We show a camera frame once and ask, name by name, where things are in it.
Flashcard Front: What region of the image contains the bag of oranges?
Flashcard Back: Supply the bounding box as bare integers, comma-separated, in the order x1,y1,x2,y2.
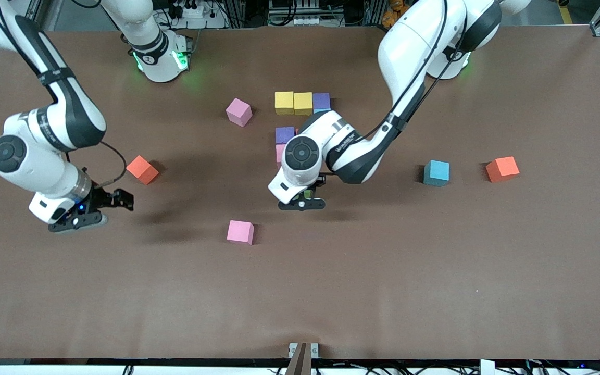
382,0,410,28

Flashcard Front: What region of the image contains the white power strip with plugs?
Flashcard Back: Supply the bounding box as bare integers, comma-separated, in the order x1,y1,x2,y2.
167,0,228,30

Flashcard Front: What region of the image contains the light blue foam cube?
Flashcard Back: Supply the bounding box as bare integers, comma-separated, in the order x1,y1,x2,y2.
423,160,451,187

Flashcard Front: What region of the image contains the orange foam cube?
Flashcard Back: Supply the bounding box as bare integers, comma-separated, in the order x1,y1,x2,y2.
126,155,159,185
486,156,520,183

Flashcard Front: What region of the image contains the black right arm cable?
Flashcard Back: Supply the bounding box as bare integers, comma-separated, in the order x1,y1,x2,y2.
94,141,128,189

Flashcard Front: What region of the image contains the metal bracket with post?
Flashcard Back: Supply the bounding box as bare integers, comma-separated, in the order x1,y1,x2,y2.
285,342,320,375

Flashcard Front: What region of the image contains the yellow foam cube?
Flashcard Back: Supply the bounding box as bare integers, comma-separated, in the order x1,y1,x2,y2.
294,92,314,116
274,91,295,115

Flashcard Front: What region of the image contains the brown table cover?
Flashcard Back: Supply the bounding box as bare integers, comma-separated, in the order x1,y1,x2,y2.
0,25,600,361

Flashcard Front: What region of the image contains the light pink foam cube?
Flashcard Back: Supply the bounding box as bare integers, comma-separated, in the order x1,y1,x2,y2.
226,97,253,128
227,220,255,245

